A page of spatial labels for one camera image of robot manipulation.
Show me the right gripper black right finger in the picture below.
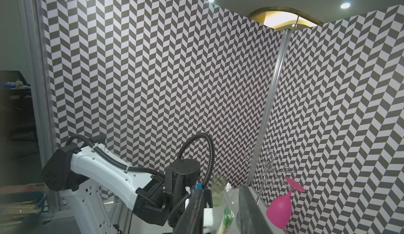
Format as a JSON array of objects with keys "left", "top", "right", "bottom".
[{"left": 237, "top": 185, "right": 275, "bottom": 234}]

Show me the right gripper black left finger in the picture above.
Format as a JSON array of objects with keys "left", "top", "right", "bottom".
[{"left": 173, "top": 189, "right": 206, "bottom": 234}]

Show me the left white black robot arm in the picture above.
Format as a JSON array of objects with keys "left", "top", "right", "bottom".
[{"left": 42, "top": 133, "right": 215, "bottom": 234}]

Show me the green wrapped chopsticks pair left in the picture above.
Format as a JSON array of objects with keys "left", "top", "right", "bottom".
[{"left": 216, "top": 183, "right": 241, "bottom": 234}]

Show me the pink plastic goblet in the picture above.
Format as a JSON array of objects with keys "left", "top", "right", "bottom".
[{"left": 266, "top": 177, "right": 305, "bottom": 229}]

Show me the green translucent plastic cup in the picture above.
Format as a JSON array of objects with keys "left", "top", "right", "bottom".
[{"left": 211, "top": 175, "right": 227, "bottom": 207}]

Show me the blue crate with sticks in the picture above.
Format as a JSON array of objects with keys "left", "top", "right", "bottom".
[{"left": 1, "top": 190, "right": 46, "bottom": 234}]

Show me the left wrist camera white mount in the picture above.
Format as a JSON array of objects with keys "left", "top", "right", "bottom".
[{"left": 194, "top": 183, "right": 215, "bottom": 234}]

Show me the metal wire cup rack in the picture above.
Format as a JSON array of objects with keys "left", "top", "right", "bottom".
[{"left": 246, "top": 145, "right": 295, "bottom": 205}]

